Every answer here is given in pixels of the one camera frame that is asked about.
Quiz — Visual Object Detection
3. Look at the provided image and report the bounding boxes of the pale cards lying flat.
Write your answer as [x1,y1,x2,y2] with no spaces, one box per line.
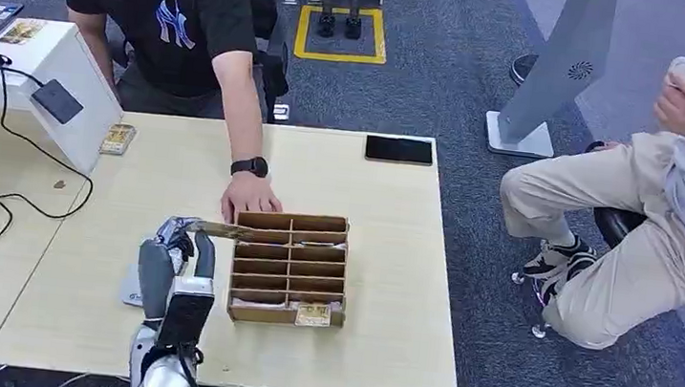
[232,294,289,312]

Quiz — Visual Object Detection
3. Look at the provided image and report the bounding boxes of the black stool with castors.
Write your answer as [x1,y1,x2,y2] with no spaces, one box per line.
[504,131,658,349]

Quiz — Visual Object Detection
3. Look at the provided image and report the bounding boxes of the person's left hand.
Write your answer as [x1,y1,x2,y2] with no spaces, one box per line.
[217,169,287,231]

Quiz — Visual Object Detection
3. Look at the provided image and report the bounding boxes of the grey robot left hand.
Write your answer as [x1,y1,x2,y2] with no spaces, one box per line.
[131,212,222,333]

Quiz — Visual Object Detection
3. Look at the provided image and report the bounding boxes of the black round object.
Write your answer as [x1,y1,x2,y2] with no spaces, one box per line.
[507,50,542,88]

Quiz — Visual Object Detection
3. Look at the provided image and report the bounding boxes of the long black cable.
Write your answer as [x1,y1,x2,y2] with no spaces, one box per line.
[0,54,108,269]

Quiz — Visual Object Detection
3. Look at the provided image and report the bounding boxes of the wooden compartment card box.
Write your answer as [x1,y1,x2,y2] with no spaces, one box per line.
[224,205,357,334]

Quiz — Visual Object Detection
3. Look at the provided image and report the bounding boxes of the grey kiosk stand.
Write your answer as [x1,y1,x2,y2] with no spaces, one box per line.
[482,0,618,166]

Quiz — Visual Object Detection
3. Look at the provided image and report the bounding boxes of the thin tan card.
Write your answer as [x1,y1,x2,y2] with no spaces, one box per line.
[184,218,258,245]

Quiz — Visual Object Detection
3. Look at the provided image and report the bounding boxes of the person across the desk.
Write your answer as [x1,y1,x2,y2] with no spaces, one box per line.
[26,0,305,231]

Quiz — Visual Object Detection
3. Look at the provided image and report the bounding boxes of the black office chair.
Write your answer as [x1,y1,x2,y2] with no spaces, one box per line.
[216,0,303,125]

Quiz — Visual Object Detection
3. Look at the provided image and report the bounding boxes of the black smartphone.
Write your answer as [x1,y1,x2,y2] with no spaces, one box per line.
[363,134,436,167]

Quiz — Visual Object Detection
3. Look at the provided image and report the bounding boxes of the stack of yellow cards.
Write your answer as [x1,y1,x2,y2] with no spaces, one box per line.
[97,121,139,159]

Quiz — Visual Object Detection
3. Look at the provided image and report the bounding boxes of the yellow printed card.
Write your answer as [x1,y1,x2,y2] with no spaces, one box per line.
[293,301,333,331]

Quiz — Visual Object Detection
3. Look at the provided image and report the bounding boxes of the small black square device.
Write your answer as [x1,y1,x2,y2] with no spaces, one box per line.
[28,76,87,127]

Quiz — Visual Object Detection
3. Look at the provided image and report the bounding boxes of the yellow tape square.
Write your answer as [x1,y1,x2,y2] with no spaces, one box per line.
[292,0,393,68]

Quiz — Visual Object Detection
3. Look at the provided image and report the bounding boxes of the black robot legs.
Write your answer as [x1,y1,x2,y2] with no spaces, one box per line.
[307,0,368,43]

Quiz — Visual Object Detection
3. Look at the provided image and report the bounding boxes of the grey card reader device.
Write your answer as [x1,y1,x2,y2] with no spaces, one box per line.
[117,261,150,309]

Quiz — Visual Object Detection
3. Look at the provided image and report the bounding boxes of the pale card in slot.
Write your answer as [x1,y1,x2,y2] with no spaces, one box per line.
[295,238,349,252]

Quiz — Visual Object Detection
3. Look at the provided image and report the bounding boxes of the black wristwatch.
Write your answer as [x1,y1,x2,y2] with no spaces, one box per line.
[228,153,271,180]

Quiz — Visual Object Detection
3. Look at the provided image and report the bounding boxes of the white box stand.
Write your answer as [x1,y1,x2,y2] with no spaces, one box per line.
[0,14,133,180]

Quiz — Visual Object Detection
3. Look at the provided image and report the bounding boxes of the seated person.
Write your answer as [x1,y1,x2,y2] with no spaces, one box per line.
[483,20,685,361]

